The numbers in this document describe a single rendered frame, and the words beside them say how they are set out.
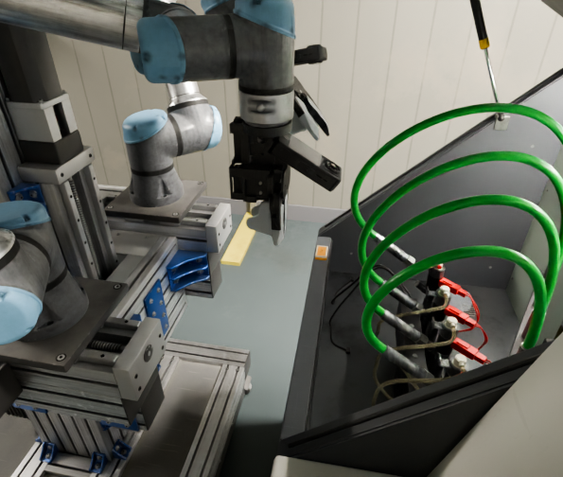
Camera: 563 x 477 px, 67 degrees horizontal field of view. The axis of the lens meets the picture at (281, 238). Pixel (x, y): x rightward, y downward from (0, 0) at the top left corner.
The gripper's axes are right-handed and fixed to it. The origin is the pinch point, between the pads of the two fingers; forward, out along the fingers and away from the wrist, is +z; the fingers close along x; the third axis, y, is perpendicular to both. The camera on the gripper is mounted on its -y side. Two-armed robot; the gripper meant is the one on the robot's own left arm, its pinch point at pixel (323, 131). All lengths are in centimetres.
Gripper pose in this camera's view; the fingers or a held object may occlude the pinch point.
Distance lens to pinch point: 88.7
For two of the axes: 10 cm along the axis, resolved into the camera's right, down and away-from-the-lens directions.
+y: -7.3, 4.9, 4.8
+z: 5.8, 8.1, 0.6
